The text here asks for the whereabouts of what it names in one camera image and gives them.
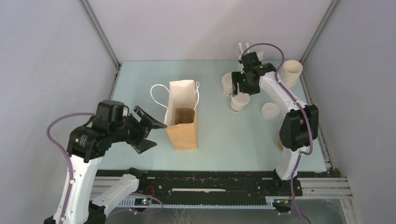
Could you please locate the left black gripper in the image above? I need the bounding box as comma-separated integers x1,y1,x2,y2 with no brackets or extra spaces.
112,105,168,152

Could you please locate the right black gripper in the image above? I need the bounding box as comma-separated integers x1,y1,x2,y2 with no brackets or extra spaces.
231,71,261,97

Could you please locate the white paper cup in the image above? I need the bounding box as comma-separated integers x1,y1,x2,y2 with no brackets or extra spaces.
230,93,250,113
221,73,233,96

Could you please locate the brown paper takeout bag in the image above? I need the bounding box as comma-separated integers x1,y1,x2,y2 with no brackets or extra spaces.
150,80,200,151

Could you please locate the brown pulp cup carrier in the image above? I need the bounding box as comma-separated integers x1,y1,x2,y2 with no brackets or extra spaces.
175,108,195,125
277,139,284,151

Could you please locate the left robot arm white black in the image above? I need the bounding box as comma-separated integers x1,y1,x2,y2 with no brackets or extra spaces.
45,100,166,224

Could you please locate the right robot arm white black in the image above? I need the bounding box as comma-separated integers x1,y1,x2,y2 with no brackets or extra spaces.
231,52,319,195

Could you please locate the wrapped straw leftmost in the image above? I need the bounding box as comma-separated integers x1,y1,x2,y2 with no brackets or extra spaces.
236,42,244,60

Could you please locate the stack of white plastic lids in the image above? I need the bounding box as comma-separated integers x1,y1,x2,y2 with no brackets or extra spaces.
261,102,280,120

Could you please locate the stack of white paper cups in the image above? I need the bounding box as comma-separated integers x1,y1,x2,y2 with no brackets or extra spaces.
280,60,303,89

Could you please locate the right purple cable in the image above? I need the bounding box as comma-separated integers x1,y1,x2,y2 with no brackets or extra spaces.
241,42,315,224

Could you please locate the purple cable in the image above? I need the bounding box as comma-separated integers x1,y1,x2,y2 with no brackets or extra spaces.
46,112,95,224
241,42,315,224

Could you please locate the white cable duct strip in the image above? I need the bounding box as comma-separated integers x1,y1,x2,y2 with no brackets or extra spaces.
117,197,275,209

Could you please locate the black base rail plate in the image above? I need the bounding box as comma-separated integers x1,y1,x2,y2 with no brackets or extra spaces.
92,169,304,207

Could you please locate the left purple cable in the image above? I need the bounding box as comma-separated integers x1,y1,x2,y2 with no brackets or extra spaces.
46,112,95,224

